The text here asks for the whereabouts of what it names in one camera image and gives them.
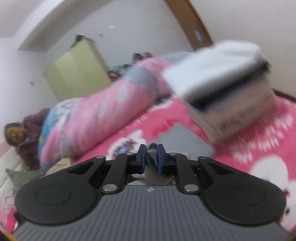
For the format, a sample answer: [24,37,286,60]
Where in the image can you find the grey floral pillow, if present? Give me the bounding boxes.
[6,169,41,193]

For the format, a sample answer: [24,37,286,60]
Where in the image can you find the grey drawstring sweatpants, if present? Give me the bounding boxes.
[143,122,217,186]

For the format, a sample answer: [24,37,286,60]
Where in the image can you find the pink floral fleece blanket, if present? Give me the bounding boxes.
[4,92,296,235]

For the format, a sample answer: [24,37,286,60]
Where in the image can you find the pink patchwork quilt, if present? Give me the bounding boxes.
[36,52,193,167]

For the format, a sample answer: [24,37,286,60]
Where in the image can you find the yellow-green cabinet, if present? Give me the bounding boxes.
[44,39,111,101]

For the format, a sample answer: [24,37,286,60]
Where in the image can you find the beige crumpled garment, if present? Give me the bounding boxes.
[45,157,76,176]

